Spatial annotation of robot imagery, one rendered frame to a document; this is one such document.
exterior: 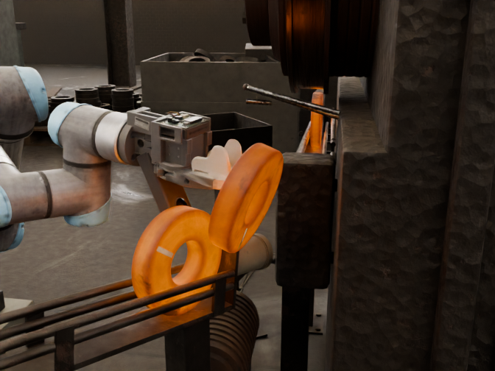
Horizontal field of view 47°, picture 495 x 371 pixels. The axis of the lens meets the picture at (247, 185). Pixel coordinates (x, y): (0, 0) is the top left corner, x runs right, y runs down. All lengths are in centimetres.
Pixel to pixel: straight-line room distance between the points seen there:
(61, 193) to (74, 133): 9
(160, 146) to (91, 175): 17
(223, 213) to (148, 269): 13
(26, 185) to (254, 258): 36
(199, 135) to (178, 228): 14
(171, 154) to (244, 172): 14
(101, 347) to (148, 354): 115
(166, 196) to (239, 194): 17
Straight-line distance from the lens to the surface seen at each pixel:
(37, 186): 89
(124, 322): 74
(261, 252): 90
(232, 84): 363
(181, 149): 78
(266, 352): 188
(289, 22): 98
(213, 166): 76
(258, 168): 71
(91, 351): 75
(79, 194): 91
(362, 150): 74
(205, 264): 83
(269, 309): 211
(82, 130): 89
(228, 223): 71
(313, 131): 187
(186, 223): 78
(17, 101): 123
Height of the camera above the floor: 104
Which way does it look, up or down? 17 degrees down
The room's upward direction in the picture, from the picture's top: straight up
